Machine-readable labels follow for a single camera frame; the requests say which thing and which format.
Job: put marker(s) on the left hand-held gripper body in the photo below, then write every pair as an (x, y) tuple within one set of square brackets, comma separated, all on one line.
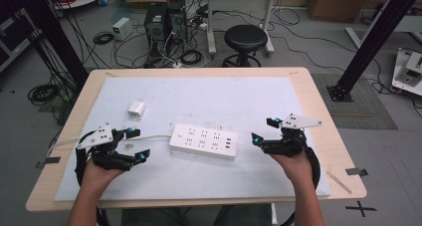
[(99, 138)]

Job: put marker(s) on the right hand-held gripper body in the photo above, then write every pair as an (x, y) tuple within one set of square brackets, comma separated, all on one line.
[(288, 144)]

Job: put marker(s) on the person's right hand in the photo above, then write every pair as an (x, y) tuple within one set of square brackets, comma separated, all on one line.
[(298, 168)]

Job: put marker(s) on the person's left hand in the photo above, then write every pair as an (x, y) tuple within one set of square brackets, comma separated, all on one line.
[(96, 178)]

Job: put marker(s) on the white charger plug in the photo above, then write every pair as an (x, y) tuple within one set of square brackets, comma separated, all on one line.
[(136, 109)]

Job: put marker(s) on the light wooden table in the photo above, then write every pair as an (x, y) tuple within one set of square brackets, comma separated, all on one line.
[(315, 96)]

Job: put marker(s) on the white power strip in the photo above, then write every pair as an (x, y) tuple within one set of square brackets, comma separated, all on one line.
[(204, 141)]

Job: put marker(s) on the grey tape strip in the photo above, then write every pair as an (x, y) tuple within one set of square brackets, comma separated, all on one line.
[(49, 161), (356, 171)]

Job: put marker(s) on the thin wooden stick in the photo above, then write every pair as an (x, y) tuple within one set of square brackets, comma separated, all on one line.
[(339, 182)]

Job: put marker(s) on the white table mat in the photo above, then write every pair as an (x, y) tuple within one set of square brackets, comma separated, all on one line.
[(205, 100)]

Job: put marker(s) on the grey floor mat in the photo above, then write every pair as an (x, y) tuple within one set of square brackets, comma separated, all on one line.
[(361, 113)]

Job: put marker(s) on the white floor socket strip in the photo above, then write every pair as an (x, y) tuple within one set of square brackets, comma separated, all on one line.
[(178, 65)]

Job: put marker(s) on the black round stool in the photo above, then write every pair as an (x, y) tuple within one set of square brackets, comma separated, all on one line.
[(245, 37)]

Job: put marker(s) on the white power supply box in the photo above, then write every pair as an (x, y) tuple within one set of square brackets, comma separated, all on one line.
[(122, 27)]

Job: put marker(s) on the black computer tower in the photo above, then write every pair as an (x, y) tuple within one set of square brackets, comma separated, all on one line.
[(155, 27), (177, 18)]

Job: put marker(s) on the large cardboard box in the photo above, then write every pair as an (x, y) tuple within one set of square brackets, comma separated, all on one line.
[(338, 2)]

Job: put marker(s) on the white machine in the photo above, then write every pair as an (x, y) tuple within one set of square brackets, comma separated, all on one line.
[(409, 71)]

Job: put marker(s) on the black metal frame post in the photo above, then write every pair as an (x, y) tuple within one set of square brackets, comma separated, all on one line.
[(375, 37), (56, 37)]

